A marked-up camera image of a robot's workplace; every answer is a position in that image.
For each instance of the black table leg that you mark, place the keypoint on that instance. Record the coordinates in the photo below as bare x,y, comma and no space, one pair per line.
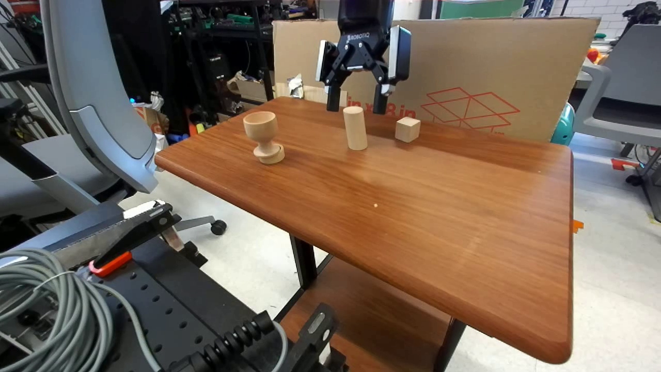
303,261
449,344

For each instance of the grey highback office chair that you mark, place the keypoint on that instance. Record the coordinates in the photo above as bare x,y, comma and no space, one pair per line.
90,89

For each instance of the large flat cardboard sheet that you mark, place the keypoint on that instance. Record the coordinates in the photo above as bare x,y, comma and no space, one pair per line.
481,55

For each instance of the white grey office chair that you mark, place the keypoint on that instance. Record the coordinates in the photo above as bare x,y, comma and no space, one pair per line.
622,69

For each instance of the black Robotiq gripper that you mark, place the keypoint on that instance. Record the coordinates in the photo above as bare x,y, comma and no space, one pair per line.
364,55

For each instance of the black cluttered storage shelf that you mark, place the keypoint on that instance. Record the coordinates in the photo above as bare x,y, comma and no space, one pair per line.
208,42

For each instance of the green board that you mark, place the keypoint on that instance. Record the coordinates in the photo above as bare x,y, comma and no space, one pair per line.
481,8

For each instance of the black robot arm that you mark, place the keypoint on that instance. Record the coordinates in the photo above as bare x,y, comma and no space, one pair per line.
364,13

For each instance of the small wooden cube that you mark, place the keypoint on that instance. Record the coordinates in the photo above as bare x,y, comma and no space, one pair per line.
407,128

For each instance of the wooden table lower shelf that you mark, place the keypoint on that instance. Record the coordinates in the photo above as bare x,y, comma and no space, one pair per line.
364,317

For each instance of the light wooden goblet cup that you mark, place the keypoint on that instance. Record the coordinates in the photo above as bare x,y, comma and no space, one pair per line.
262,131

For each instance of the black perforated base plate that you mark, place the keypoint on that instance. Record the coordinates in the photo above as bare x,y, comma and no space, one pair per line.
178,303

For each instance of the crumpled white paper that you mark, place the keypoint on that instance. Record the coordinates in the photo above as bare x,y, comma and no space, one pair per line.
293,85

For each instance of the red black floor clamp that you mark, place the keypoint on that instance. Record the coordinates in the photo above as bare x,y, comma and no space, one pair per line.
622,165

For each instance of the light wooden cylinder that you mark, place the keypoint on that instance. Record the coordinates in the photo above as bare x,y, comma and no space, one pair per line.
356,128

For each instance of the small beige box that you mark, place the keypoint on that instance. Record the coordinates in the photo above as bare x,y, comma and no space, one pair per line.
251,88

